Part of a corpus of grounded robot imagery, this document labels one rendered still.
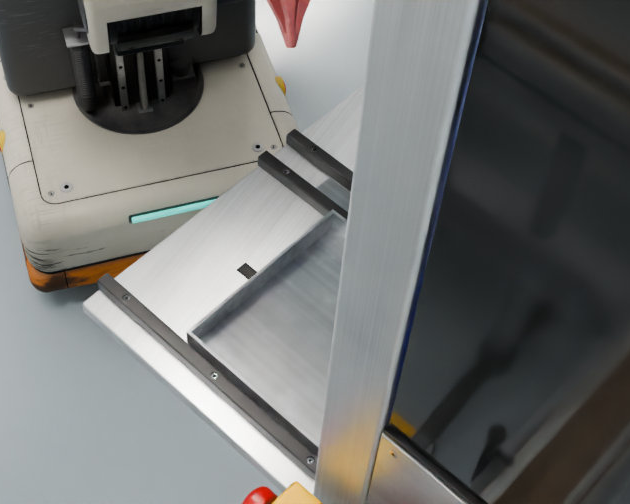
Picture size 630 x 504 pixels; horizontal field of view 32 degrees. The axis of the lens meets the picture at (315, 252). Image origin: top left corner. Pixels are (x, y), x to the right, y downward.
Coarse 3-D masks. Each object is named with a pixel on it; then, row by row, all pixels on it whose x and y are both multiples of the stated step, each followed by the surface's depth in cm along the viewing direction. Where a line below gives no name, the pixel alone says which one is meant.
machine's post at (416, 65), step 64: (384, 0) 60; (448, 0) 57; (384, 64) 63; (448, 64) 60; (384, 128) 67; (448, 128) 63; (384, 192) 72; (384, 256) 76; (384, 320) 82; (384, 384) 88; (320, 448) 107
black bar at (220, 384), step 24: (120, 288) 138; (144, 312) 136; (168, 336) 134; (192, 360) 132; (216, 384) 131; (240, 408) 129; (264, 432) 128; (288, 432) 128; (288, 456) 128; (312, 456) 126
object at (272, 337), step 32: (320, 224) 143; (288, 256) 142; (320, 256) 144; (256, 288) 140; (288, 288) 141; (320, 288) 141; (224, 320) 138; (256, 320) 138; (288, 320) 138; (320, 320) 139; (224, 352) 135; (256, 352) 136; (288, 352) 136; (320, 352) 136; (256, 384) 133; (288, 384) 133; (320, 384) 133; (288, 416) 131; (320, 416) 131
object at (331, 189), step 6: (330, 180) 152; (318, 186) 151; (324, 186) 151; (330, 186) 151; (336, 186) 151; (324, 192) 150; (330, 192) 150; (336, 192) 150; (342, 192) 150; (348, 192) 151; (330, 198) 150; (336, 198) 150; (342, 198) 150; (348, 198) 150; (342, 204) 149; (348, 204) 149; (348, 210) 149
